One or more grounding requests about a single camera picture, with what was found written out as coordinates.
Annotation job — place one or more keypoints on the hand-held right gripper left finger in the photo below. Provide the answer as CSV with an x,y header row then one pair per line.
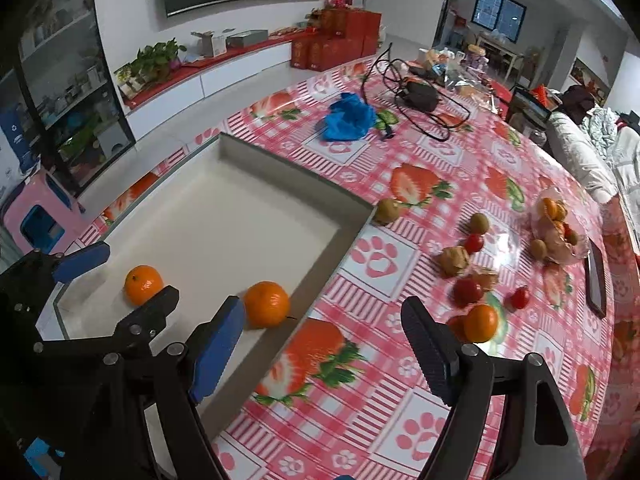
x,y
220,350

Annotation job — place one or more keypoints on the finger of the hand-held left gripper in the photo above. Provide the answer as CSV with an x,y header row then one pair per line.
x,y
150,312
82,260

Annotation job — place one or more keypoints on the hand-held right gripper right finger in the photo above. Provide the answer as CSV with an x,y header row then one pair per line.
x,y
432,355

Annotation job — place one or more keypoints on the orange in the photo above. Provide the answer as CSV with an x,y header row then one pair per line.
x,y
144,285
481,323
267,305

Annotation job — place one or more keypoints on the small red tomato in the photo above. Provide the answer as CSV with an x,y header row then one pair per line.
x,y
520,298
467,291
454,325
474,243

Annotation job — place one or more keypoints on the white rectangular tray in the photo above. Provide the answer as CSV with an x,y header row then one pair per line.
x,y
225,220

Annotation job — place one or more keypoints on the brown kiwi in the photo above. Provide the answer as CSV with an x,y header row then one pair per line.
x,y
478,222
538,248
387,211

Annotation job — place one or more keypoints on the pink plastic box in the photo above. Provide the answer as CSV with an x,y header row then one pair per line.
x,y
35,195

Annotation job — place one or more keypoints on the red strawberry print tablecloth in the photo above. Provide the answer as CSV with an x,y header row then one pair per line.
x,y
380,285

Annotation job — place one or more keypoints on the white bag with blue print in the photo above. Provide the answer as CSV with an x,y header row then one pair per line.
x,y
12,135

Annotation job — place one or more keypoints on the glass display cabinet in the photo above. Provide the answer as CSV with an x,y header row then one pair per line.
x,y
65,85

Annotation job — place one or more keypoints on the black phone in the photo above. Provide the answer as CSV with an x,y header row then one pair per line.
x,y
595,280

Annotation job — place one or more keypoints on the small mandarin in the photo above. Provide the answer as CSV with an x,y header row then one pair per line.
x,y
551,208

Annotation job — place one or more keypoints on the green potted plant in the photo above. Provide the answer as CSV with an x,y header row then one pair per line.
x,y
155,57

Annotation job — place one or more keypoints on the white low cabinet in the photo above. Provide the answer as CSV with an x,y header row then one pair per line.
x,y
225,72

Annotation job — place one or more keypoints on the crumpled blue cloth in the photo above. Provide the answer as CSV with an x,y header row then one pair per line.
x,y
350,117

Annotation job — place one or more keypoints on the white sofa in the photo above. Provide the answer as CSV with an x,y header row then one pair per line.
x,y
580,150

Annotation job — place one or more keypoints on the open cardboard box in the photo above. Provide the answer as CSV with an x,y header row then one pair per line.
x,y
212,42

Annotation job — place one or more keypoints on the black pouch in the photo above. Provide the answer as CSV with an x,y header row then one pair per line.
x,y
422,96

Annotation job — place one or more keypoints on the black chair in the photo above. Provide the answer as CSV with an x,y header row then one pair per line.
x,y
527,107

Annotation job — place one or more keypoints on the grey flat box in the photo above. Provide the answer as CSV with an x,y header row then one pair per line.
x,y
247,37

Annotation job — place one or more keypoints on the pile of snack packets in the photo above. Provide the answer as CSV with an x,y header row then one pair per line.
x,y
450,67

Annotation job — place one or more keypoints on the pile of clothes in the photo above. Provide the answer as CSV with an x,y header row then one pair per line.
x,y
600,120

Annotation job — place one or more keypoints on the wooden side table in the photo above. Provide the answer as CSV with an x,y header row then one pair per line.
x,y
500,52

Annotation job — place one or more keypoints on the stack of red gift boxes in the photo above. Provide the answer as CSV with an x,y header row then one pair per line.
x,y
335,42

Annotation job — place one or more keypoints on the dark window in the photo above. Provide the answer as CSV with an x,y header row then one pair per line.
x,y
500,7

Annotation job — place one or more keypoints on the framed wall picture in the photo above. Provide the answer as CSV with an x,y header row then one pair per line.
x,y
590,77

